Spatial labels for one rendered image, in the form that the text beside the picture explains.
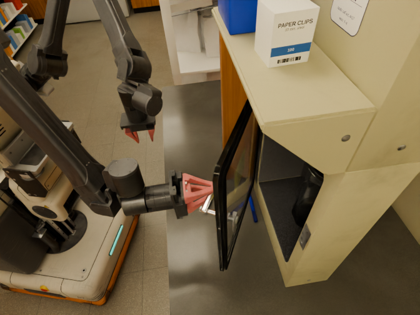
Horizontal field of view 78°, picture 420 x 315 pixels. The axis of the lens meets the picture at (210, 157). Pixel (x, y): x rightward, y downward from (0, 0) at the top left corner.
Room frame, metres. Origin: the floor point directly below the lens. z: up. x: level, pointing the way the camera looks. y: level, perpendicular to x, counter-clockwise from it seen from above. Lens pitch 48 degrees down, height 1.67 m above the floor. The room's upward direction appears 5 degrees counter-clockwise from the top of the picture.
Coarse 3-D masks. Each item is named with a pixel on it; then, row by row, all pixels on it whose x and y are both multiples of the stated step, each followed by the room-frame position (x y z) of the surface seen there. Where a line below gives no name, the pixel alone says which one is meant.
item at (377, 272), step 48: (192, 96) 1.07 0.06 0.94; (192, 144) 0.74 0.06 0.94; (192, 240) 0.34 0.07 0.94; (240, 240) 0.33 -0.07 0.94; (384, 240) 0.29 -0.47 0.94; (192, 288) 0.21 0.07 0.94; (240, 288) 0.20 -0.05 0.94; (288, 288) 0.19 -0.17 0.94; (336, 288) 0.18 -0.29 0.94; (384, 288) 0.17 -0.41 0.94
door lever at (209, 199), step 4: (212, 192) 0.32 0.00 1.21; (208, 196) 0.31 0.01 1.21; (212, 196) 0.31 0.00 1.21; (208, 200) 0.30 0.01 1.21; (212, 200) 0.30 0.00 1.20; (204, 204) 0.29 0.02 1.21; (208, 204) 0.29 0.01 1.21; (200, 208) 0.28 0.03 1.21; (204, 208) 0.28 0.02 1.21; (208, 208) 0.28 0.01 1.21; (204, 212) 0.27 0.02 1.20; (208, 212) 0.27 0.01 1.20; (212, 212) 0.27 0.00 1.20
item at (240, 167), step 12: (240, 120) 0.33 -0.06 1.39; (252, 120) 0.41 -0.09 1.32; (252, 132) 0.42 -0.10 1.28; (228, 144) 0.28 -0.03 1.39; (240, 144) 0.33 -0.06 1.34; (252, 144) 0.43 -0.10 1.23; (240, 156) 0.33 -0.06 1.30; (252, 156) 0.45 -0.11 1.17; (216, 168) 0.23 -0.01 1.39; (240, 168) 0.33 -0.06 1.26; (252, 168) 0.46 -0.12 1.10; (216, 180) 0.22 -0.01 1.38; (228, 180) 0.26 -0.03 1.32; (240, 180) 0.34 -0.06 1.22; (216, 192) 0.22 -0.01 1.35; (228, 192) 0.26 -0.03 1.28; (240, 192) 0.34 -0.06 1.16; (216, 204) 0.22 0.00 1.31; (228, 204) 0.26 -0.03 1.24; (240, 204) 0.35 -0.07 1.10; (216, 216) 0.22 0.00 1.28; (240, 216) 0.36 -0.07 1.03; (216, 228) 0.22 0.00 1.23; (228, 228) 0.26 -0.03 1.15; (228, 240) 0.26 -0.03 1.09; (228, 252) 0.26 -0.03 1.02
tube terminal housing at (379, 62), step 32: (320, 0) 0.35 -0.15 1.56; (384, 0) 0.24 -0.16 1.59; (416, 0) 0.21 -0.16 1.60; (320, 32) 0.33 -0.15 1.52; (384, 32) 0.23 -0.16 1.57; (416, 32) 0.19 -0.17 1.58; (352, 64) 0.25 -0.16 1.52; (384, 64) 0.21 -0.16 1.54; (416, 64) 0.19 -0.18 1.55; (384, 96) 0.19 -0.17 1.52; (416, 96) 0.19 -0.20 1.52; (384, 128) 0.19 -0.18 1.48; (416, 128) 0.20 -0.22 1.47; (352, 160) 0.19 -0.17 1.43; (384, 160) 0.19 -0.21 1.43; (416, 160) 0.20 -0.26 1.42; (256, 192) 0.48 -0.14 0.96; (320, 192) 0.22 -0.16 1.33; (352, 192) 0.19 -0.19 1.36; (384, 192) 0.20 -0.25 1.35; (320, 224) 0.19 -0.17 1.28; (352, 224) 0.20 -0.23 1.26; (320, 256) 0.19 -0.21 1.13
